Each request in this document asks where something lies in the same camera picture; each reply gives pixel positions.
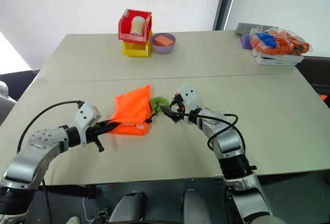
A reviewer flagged red plastic storage bin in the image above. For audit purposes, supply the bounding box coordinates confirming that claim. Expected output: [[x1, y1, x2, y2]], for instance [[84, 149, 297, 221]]
[[118, 8, 153, 44]]

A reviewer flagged beige tape roll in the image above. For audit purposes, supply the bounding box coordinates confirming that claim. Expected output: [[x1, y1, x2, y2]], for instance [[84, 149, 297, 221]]
[[130, 16, 147, 36]]

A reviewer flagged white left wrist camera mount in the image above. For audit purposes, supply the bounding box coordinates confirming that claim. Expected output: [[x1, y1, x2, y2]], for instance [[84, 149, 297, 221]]
[[74, 103, 102, 148]]

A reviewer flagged orange sponge block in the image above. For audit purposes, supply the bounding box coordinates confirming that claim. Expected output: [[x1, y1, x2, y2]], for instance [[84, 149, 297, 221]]
[[154, 35, 174, 47]]

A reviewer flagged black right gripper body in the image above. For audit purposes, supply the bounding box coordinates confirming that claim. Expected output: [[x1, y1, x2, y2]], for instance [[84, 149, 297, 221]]
[[173, 89, 191, 124]]

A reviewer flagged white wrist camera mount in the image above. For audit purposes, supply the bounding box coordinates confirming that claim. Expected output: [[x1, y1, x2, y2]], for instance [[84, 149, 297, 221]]
[[179, 83, 203, 113], [74, 103, 102, 148]]

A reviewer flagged purple block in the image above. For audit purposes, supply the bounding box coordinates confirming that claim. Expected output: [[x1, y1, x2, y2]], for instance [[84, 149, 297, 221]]
[[239, 33, 253, 50]]

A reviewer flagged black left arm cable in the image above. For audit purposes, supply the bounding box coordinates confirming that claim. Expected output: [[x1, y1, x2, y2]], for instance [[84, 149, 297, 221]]
[[16, 100, 85, 155]]

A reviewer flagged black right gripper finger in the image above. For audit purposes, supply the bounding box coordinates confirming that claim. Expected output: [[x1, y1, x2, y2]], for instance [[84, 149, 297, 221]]
[[169, 99, 183, 113], [160, 105, 179, 123]]

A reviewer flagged grey cushion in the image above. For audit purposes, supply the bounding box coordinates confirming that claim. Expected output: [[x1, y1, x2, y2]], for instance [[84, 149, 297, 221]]
[[0, 81, 18, 124]]

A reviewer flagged green foam ring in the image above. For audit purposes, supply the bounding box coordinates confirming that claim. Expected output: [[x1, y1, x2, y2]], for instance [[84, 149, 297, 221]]
[[150, 97, 171, 114]]

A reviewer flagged blue packet in bag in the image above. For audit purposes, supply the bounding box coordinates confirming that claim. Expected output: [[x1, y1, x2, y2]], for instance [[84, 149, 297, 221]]
[[256, 31, 278, 49]]

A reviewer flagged clear bag of orange items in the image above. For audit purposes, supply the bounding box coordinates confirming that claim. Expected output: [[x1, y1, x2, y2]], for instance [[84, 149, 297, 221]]
[[249, 27, 314, 59]]

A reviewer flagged yellow plastic storage bin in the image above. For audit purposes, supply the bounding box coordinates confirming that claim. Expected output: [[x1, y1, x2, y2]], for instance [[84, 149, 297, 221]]
[[122, 30, 153, 58]]

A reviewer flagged white flat box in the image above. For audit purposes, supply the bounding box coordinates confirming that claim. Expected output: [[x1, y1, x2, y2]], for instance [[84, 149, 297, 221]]
[[252, 48, 305, 67]]

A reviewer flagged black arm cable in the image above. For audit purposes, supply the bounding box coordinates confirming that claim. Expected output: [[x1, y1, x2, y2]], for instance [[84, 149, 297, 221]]
[[16, 100, 85, 155], [169, 113, 239, 150]]

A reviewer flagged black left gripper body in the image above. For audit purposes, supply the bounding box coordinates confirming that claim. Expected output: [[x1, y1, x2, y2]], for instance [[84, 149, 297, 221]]
[[87, 122, 106, 153]]

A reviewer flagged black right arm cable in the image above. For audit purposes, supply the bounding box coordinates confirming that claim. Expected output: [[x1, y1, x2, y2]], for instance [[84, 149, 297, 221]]
[[169, 113, 239, 150]]

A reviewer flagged orange fabric drawstring pouch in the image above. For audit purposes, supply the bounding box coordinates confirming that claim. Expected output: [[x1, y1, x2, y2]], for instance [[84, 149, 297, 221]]
[[107, 84, 158, 137]]

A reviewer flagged purple bowl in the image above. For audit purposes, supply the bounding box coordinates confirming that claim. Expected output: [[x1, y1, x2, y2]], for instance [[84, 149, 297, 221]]
[[150, 33, 176, 54]]

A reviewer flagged grey plastic tray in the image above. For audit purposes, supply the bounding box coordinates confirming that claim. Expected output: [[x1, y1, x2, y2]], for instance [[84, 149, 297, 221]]
[[234, 22, 279, 36]]

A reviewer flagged grey rounded shape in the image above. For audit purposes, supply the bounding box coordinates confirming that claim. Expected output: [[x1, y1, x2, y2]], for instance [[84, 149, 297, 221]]
[[183, 189, 211, 224], [108, 191, 147, 224]]

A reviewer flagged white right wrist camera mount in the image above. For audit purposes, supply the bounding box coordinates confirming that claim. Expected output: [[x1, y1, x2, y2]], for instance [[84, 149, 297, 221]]
[[179, 83, 203, 113]]

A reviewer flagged black side furniture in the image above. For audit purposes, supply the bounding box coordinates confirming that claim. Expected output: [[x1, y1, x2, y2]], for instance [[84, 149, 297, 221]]
[[295, 55, 330, 101], [0, 69, 41, 126]]

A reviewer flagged dark window frame post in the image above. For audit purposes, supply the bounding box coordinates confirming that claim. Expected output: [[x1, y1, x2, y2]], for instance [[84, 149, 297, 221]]
[[212, 0, 240, 31]]

